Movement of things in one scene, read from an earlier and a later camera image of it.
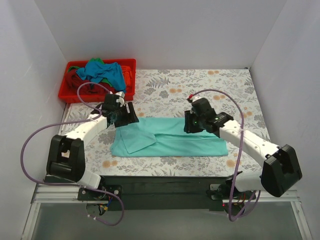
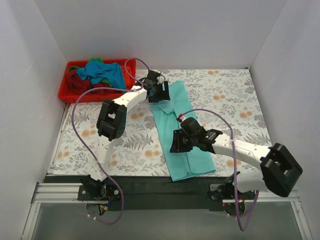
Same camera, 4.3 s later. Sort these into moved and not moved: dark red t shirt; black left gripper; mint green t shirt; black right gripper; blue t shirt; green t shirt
Moved: black right gripper; mint green t shirt; black left gripper
Not moved: green t shirt; dark red t shirt; blue t shirt
